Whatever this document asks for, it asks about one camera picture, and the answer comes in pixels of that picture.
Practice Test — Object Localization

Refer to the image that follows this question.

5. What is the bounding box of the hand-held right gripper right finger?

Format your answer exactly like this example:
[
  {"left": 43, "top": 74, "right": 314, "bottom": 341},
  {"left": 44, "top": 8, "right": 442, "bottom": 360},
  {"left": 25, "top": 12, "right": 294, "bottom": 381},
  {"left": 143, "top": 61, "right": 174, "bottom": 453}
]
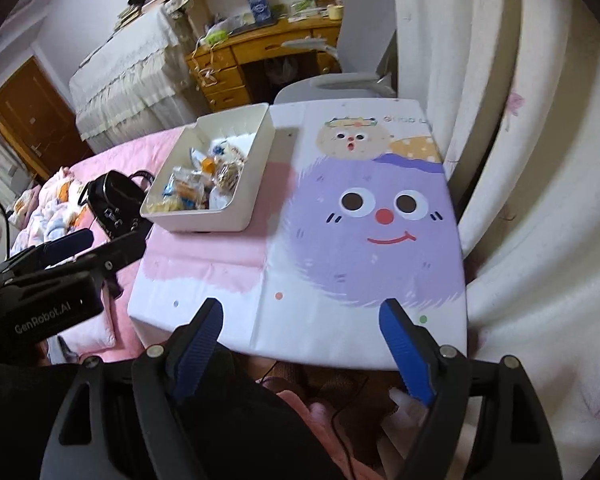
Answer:
[{"left": 378, "top": 298, "right": 563, "bottom": 480}]

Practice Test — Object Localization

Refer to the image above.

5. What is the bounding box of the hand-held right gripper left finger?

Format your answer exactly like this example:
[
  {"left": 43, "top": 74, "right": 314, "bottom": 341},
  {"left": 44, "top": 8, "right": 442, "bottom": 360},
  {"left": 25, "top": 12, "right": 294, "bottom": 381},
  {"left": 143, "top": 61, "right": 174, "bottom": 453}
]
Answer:
[{"left": 45, "top": 298, "right": 224, "bottom": 480}]

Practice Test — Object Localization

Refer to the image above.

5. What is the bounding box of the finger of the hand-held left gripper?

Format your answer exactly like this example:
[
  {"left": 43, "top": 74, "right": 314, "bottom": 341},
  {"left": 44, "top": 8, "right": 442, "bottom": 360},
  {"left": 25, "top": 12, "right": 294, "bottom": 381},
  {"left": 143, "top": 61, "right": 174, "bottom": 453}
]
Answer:
[
  {"left": 0, "top": 229, "right": 95, "bottom": 276},
  {"left": 0, "top": 232, "right": 147, "bottom": 301}
]

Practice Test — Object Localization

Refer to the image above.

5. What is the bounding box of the yellow cake packet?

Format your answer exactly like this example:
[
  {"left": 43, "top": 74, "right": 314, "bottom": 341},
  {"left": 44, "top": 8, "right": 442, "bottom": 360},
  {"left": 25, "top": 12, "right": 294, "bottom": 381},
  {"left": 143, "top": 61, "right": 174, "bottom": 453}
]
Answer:
[{"left": 147, "top": 197, "right": 183, "bottom": 213}]

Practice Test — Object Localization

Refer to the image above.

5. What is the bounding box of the orange red packet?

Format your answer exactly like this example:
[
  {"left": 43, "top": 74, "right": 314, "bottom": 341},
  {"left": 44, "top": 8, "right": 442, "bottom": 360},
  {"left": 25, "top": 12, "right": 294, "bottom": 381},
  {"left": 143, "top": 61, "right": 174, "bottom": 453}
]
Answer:
[{"left": 192, "top": 151, "right": 216, "bottom": 176}]

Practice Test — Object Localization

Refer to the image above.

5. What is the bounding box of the bread bun clear packet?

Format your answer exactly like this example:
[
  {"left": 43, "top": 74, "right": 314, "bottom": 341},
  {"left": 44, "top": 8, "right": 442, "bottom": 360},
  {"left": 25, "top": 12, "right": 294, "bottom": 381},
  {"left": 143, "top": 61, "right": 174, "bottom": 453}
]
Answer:
[{"left": 215, "top": 157, "right": 246, "bottom": 193}]

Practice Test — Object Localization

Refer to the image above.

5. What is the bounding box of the white plastic storage box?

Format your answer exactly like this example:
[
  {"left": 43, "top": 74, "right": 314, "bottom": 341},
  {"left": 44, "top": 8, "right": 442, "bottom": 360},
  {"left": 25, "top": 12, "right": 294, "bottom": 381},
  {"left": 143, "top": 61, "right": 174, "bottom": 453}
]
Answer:
[{"left": 140, "top": 103, "right": 273, "bottom": 233}]

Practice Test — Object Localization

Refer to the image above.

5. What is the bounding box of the cartoon printed quilt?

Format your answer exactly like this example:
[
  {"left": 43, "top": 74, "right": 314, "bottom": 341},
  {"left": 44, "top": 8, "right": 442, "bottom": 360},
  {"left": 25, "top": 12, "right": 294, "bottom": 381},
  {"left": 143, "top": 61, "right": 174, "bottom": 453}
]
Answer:
[{"left": 7, "top": 165, "right": 96, "bottom": 256}]

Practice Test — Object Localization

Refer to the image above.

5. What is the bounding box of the black handbag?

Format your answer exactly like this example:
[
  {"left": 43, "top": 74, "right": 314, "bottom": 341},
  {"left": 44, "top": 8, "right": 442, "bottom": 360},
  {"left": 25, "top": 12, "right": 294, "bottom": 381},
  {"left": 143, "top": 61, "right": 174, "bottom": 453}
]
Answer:
[{"left": 77, "top": 170, "right": 156, "bottom": 241}]

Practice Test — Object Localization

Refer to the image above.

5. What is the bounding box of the pink blanket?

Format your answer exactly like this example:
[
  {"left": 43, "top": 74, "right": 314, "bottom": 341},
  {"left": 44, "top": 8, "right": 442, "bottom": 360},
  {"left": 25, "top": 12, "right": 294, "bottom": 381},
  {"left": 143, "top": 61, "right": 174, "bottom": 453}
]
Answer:
[{"left": 45, "top": 127, "right": 191, "bottom": 366}]

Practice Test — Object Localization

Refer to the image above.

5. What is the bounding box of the person's black garment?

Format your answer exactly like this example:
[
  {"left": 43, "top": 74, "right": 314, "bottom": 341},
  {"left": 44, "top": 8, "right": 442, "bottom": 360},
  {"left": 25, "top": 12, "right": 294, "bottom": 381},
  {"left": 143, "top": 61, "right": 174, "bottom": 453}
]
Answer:
[{"left": 170, "top": 350, "right": 343, "bottom": 480}]

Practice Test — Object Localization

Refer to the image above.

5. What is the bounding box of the wooden door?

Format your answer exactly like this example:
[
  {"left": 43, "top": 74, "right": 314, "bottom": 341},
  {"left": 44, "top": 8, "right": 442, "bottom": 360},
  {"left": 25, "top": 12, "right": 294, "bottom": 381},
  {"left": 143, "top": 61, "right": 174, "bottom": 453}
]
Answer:
[{"left": 0, "top": 57, "right": 93, "bottom": 183}]

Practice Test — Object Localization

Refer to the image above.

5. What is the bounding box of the black bin bag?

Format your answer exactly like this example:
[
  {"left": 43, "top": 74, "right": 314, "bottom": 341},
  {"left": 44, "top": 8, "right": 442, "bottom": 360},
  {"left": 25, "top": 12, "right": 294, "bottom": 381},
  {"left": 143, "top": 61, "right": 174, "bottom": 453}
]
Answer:
[{"left": 265, "top": 57, "right": 298, "bottom": 83}]

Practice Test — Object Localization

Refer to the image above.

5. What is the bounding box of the pile of books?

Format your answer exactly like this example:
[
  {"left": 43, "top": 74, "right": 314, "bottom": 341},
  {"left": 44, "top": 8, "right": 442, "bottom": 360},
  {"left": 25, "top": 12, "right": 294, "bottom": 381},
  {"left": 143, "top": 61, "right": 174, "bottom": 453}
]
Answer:
[{"left": 114, "top": 0, "right": 168, "bottom": 28}]

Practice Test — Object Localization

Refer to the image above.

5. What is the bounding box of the wooden desk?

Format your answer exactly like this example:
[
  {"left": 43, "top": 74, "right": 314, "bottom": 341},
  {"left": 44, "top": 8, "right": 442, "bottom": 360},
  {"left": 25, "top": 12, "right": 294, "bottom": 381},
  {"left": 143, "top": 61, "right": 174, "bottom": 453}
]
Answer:
[{"left": 186, "top": 15, "right": 343, "bottom": 113}]

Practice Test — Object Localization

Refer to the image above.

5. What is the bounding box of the blue gift bag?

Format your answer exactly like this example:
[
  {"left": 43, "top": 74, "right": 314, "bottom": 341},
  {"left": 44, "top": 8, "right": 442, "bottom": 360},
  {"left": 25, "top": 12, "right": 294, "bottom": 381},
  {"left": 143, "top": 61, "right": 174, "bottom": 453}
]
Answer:
[{"left": 247, "top": 0, "right": 272, "bottom": 25}]

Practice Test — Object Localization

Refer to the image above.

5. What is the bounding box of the white floral curtain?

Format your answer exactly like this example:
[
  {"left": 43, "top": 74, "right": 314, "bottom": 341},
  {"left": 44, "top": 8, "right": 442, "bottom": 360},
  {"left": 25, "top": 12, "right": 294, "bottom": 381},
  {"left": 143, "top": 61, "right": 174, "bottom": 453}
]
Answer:
[{"left": 390, "top": 0, "right": 600, "bottom": 461}]

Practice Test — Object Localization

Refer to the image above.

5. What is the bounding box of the grey office chair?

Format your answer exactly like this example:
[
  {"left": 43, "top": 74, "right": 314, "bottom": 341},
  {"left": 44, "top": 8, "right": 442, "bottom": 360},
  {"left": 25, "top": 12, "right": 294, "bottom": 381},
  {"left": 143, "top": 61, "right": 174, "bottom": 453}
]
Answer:
[{"left": 274, "top": 0, "right": 398, "bottom": 106}]

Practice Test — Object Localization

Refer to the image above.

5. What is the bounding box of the white charging cable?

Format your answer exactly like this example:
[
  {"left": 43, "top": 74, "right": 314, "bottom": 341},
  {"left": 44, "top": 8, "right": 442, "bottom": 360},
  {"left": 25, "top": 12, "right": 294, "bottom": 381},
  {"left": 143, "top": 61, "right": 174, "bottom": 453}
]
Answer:
[{"left": 190, "top": 45, "right": 218, "bottom": 86}]

